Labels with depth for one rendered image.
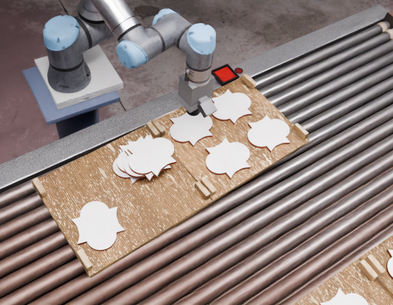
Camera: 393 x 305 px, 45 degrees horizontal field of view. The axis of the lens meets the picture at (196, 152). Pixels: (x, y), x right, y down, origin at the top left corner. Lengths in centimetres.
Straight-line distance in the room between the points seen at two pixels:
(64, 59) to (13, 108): 134
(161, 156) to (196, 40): 38
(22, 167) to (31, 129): 129
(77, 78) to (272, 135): 69
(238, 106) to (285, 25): 196
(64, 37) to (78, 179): 46
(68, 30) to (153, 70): 151
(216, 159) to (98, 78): 55
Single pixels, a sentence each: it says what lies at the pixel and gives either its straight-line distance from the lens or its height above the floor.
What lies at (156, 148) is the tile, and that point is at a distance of 145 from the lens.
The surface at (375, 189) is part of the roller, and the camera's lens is 162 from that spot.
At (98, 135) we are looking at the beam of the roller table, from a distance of 158.
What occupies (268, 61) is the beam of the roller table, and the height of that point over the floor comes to 92.
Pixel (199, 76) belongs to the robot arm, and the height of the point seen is 122.
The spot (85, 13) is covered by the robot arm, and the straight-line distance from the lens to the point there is 165.
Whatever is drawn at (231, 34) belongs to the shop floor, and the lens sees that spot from 338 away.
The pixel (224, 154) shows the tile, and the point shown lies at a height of 95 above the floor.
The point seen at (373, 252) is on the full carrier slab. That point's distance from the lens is 148.
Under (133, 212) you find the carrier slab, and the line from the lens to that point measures 139.
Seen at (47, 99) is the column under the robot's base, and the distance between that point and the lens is 176.
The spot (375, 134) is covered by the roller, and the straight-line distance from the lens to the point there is 176.
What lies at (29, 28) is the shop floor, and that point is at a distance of 343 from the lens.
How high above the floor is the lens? 216
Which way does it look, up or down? 54 degrees down
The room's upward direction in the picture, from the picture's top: 8 degrees clockwise
